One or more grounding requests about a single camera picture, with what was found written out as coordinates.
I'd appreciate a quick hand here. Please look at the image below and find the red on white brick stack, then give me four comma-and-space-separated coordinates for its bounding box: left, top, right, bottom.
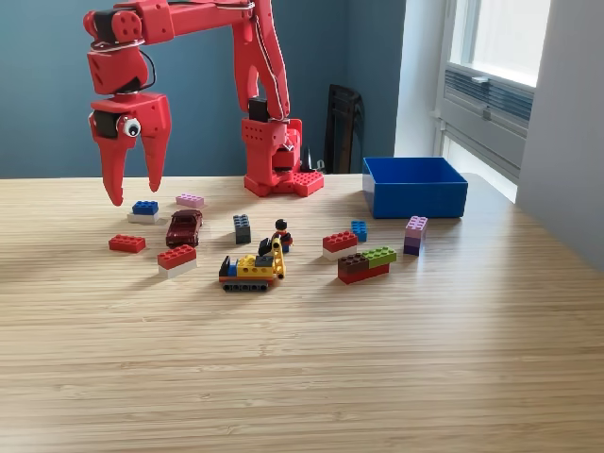
322, 229, 359, 262
157, 243, 198, 277

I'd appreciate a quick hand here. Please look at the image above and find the blue plastic bin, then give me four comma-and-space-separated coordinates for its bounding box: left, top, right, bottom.
361, 156, 469, 220

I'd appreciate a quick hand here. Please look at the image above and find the blue on white brick stack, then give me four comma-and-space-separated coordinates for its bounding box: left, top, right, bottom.
126, 200, 161, 225

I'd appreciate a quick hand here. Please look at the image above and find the dark red toy car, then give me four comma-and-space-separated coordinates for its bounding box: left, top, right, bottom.
165, 209, 205, 249

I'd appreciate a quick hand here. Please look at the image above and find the dark grey brick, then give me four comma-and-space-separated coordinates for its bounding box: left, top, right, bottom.
232, 213, 253, 245

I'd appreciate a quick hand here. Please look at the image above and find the toy figure with red shirt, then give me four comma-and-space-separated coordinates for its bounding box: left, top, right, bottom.
270, 218, 294, 255

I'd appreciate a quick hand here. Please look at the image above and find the small yellow toy digger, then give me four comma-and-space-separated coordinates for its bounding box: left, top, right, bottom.
218, 237, 287, 294

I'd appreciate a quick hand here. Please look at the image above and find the black clamp behind base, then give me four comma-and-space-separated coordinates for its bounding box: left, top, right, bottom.
300, 146, 327, 175

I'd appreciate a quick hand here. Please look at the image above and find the black chair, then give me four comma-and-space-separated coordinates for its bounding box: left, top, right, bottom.
323, 83, 367, 175

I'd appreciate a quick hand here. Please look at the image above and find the brown green red brick stack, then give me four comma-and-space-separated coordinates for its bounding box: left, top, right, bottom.
337, 245, 398, 286

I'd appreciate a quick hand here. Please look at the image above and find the pink and purple brick stack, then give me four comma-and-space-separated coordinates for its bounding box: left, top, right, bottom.
403, 215, 429, 258

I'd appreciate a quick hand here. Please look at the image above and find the grey window vent unit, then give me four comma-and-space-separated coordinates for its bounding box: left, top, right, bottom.
441, 65, 535, 178

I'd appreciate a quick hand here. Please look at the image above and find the white window frame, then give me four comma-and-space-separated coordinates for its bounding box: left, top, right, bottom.
443, 0, 552, 89

